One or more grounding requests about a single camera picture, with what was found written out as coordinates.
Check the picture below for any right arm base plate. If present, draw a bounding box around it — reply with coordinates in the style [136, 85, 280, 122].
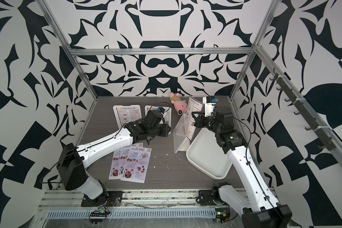
[196, 190, 228, 206]

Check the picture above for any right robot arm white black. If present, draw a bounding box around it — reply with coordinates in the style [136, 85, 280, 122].
[192, 106, 292, 228]

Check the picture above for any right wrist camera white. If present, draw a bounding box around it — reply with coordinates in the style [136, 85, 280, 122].
[202, 96, 218, 117]

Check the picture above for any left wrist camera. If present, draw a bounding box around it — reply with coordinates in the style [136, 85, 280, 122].
[156, 107, 165, 114]

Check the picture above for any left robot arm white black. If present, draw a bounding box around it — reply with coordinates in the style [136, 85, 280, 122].
[56, 110, 171, 204]

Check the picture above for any left circuit board with wires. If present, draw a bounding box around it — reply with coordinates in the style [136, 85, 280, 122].
[88, 199, 111, 224]

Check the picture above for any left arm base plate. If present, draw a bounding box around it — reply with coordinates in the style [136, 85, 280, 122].
[81, 191, 123, 207]

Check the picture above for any wall hook rail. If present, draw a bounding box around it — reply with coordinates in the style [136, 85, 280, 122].
[270, 68, 341, 151]

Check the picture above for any pink striped plush toy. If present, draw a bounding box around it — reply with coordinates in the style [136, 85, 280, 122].
[170, 92, 188, 115]

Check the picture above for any pink special menu sheet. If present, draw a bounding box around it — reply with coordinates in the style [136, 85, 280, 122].
[119, 143, 143, 177]

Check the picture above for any right circuit board with wires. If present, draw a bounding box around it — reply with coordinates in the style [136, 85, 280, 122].
[215, 205, 232, 224]

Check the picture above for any white plastic tray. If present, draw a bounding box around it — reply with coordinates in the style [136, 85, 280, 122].
[186, 128, 232, 180]

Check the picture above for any circuit board with wires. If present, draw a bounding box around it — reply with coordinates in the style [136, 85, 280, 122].
[215, 205, 232, 224]
[88, 199, 111, 224]

